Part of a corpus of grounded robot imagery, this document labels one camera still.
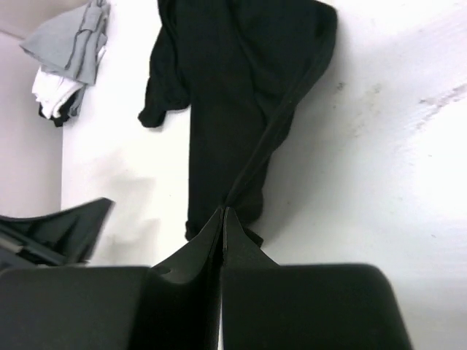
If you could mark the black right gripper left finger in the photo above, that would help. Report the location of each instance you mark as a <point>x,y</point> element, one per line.
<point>173,305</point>

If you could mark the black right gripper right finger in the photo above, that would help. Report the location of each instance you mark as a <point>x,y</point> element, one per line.
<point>324,306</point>

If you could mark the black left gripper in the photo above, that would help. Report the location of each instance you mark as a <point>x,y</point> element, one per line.
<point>66,237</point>

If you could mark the black tank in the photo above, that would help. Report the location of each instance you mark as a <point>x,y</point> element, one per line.
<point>241,68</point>
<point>61,109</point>

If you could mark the black folded tank top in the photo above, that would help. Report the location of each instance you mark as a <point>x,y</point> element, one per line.
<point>61,109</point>

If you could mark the white folded tank top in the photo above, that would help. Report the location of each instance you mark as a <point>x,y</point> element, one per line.
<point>47,86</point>

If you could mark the grey folded tank top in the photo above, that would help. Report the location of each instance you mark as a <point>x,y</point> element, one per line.
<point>73,43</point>

